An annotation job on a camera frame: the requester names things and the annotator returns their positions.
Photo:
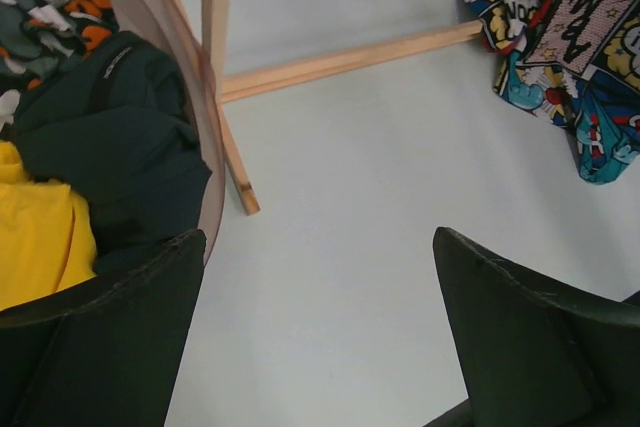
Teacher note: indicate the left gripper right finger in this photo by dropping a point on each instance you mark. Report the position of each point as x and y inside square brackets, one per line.
[534, 351]

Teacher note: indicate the orange camouflage print garment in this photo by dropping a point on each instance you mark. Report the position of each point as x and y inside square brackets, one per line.
[43, 38]

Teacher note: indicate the dark green garment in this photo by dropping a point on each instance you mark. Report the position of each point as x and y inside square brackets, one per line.
[114, 128]

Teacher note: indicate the brown laundry basket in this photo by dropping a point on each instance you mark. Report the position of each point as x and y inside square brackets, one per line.
[161, 23]

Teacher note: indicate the yellow garment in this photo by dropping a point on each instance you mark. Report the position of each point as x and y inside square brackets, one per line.
[47, 245]

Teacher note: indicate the comic print shorts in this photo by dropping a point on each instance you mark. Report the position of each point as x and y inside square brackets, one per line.
[575, 64]

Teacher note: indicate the wooden clothes rack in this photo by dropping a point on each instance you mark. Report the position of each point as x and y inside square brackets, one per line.
[264, 46]

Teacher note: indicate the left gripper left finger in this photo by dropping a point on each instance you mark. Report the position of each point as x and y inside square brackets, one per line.
[105, 352]

